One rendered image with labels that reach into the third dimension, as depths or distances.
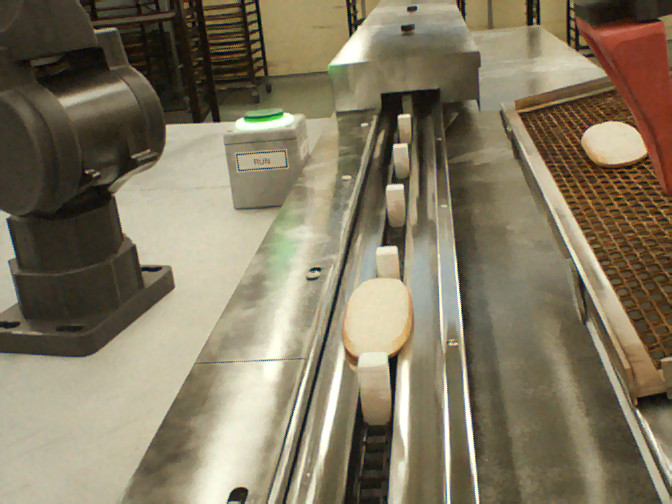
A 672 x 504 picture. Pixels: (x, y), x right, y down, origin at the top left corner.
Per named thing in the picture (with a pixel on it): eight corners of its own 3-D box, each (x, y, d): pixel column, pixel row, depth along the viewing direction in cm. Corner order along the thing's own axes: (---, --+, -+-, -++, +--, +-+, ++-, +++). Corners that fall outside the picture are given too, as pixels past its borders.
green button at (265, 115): (249, 126, 82) (247, 110, 81) (288, 123, 81) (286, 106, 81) (241, 134, 78) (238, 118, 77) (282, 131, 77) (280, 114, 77)
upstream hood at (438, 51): (383, 28, 216) (380, -5, 214) (452, 22, 214) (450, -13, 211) (333, 125, 100) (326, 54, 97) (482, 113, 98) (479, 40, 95)
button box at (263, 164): (251, 219, 87) (236, 116, 84) (324, 214, 86) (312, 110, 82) (234, 246, 80) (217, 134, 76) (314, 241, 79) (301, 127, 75)
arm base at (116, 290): (83, 281, 65) (-21, 351, 54) (61, 182, 62) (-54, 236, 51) (180, 283, 62) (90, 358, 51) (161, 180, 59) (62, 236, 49)
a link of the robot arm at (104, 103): (79, 209, 60) (17, 233, 56) (48, 67, 56) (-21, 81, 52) (170, 220, 55) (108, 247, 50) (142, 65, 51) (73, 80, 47)
